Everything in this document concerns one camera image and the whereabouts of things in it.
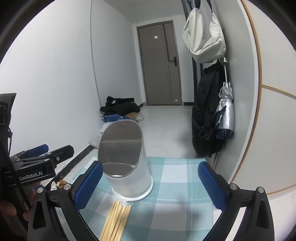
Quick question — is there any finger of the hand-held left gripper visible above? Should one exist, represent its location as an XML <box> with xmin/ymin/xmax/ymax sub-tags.
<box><xmin>10</xmin><ymin>144</ymin><xmax>49</xmax><ymax>160</ymax></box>
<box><xmin>10</xmin><ymin>145</ymin><xmax>75</xmax><ymax>173</ymax></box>

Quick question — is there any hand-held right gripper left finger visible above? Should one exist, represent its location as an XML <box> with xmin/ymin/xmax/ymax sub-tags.
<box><xmin>27</xmin><ymin>160</ymin><xmax>103</xmax><ymax>241</ymax></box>

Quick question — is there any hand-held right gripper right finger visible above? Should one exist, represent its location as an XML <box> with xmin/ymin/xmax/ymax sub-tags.
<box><xmin>198</xmin><ymin>161</ymin><xmax>275</xmax><ymax>241</ymax></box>

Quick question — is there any bundle of bamboo chopsticks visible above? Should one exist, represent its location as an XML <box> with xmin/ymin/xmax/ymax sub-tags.
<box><xmin>99</xmin><ymin>200</ymin><xmax>132</xmax><ymax>241</ymax></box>

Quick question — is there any white utensil holder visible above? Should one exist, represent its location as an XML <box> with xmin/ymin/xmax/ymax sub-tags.
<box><xmin>97</xmin><ymin>119</ymin><xmax>153</xmax><ymax>202</ymax></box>

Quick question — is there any person's left hand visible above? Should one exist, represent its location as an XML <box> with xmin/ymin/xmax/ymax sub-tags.
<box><xmin>0</xmin><ymin>182</ymin><xmax>45</xmax><ymax>232</ymax></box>

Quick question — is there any teal checked tablecloth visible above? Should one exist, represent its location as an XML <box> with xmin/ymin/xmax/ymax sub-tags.
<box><xmin>50</xmin><ymin>156</ymin><xmax>228</xmax><ymax>241</ymax></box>

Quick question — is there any blue box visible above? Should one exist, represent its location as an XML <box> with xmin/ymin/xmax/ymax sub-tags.
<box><xmin>103</xmin><ymin>113</ymin><xmax>126</xmax><ymax>123</ymax></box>

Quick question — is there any silver folded umbrella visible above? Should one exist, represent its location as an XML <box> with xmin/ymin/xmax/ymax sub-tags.
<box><xmin>215</xmin><ymin>57</ymin><xmax>235</xmax><ymax>140</ymax></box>

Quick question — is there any black clothes pile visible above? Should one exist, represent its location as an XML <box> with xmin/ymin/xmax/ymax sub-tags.
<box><xmin>100</xmin><ymin>96</ymin><xmax>141</xmax><ymax>115</ymax></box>

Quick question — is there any black hanging coat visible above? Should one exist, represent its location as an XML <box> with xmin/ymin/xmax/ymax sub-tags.
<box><xmin>191</xmin><ymin>61</ymin><xmax>228</xmax><ymax>158</ymax></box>

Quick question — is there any white wood-trimmed panel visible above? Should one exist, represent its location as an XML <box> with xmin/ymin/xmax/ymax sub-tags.
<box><xmin>228</xmin><ymin>0</ymin><xmax>296</xmax><ymax>200</ymax></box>

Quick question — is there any grey door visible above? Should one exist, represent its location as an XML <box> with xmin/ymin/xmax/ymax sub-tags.
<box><xmin>137</xmin><ymin>20</ymin><xmax>183</xmax><ymax>106</ymax></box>

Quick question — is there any white hanging bag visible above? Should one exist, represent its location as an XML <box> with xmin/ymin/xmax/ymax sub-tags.
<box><xmin>182</xmin><ymin>7</ymin><xmax>226</xmax><ymax>63</ymax></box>

